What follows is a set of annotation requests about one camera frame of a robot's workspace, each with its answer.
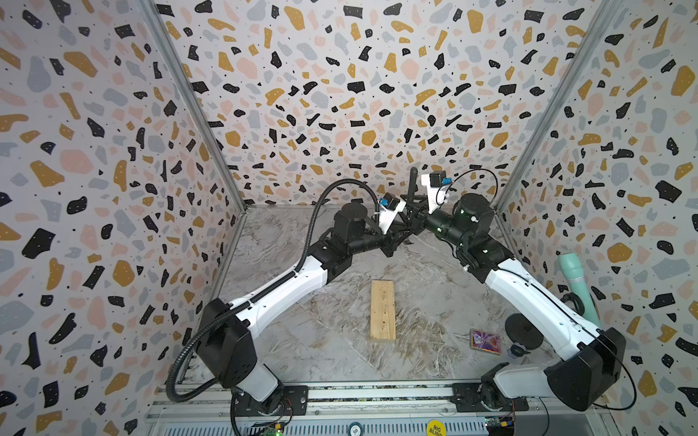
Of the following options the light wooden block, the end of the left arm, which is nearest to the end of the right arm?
the end of the left arm

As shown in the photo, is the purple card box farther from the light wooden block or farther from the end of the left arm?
the end of the left arm

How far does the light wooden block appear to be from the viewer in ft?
2.74
